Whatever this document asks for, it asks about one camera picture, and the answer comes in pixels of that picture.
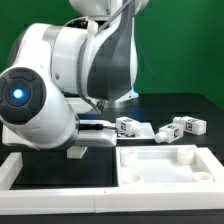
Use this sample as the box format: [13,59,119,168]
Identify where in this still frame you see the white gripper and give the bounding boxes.
[67,120,118,159]

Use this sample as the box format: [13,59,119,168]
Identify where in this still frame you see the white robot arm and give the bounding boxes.
[0,0,149,150]

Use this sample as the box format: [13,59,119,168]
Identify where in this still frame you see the white square tabletop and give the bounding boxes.
[116,145,224,197]

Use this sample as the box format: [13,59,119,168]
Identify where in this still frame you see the white tag sheet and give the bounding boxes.
[117,123,155,140]

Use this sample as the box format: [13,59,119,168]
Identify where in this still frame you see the black cable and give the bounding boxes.
[64,0,136,133]

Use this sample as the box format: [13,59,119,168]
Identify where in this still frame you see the white U-shaped fence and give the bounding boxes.
[0,153,224,215]

